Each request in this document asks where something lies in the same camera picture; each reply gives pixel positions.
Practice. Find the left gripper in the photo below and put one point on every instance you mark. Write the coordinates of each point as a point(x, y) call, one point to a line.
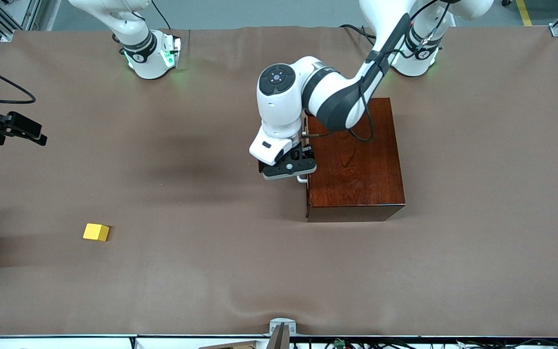
point(306, 148)

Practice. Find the light wooden drawer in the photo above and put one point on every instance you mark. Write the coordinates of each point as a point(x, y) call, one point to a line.
point(302, 179)

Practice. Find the yellow block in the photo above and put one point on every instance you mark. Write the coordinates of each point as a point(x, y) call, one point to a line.
point(96, 232)

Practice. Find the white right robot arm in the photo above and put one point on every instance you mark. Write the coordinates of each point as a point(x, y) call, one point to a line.
point(150, 68)

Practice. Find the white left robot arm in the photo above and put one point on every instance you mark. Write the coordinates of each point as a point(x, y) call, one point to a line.
point(337, 92)

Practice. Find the dark red wooden cabinet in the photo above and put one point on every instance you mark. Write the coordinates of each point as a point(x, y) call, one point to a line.
point(356, 165)

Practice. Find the brown table cloth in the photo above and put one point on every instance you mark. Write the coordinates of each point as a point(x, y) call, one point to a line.
point(162, 271)

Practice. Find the green connector plug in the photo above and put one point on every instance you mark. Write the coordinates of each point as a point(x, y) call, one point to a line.
point(339, 343)

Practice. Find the brown cardboard piece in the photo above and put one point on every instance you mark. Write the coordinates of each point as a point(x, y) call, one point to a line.
point(230, 346)

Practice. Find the grey metal bracket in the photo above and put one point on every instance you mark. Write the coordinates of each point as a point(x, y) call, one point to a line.
point(273, 325)

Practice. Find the aluminium camera post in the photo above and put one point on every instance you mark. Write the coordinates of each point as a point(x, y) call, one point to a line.
point(279, 339)

